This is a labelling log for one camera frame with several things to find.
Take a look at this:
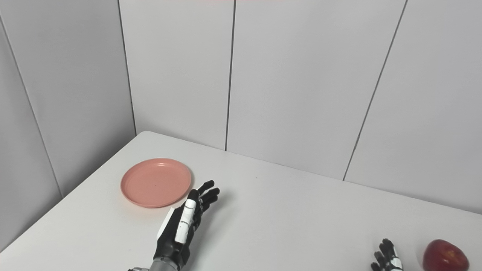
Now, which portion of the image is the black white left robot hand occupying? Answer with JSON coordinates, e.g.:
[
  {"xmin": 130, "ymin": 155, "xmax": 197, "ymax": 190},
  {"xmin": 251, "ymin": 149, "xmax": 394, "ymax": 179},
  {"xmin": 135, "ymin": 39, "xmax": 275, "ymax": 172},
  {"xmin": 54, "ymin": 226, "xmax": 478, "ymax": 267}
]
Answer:
[{"xmin": 153, "ymin": 180, "xmax": 220, "ymax": 270}]

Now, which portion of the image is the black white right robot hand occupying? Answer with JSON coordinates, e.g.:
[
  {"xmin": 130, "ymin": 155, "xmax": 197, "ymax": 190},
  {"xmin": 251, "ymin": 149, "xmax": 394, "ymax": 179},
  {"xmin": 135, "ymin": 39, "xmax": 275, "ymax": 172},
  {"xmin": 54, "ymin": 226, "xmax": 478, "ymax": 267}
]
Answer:
[{"xmin": 371, "ymin": 239, "xmax": 404, "ymax": 271}]

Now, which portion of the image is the pink plastic plate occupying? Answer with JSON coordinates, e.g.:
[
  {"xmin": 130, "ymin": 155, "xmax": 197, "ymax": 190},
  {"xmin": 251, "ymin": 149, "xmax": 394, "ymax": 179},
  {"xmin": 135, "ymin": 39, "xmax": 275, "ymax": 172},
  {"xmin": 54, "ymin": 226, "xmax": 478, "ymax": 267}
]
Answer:
[{"xmin": 120, "ymin": 158, "xmax": 192, "ymax": 209}]

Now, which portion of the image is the red apple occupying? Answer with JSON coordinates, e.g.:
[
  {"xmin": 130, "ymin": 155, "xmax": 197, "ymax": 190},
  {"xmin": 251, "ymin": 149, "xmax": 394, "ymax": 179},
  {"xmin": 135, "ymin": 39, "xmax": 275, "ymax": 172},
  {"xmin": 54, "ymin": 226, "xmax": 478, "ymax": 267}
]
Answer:
[{"xmin": 423, "ymin": 239, "xmax": 470, "ymax": 271}]

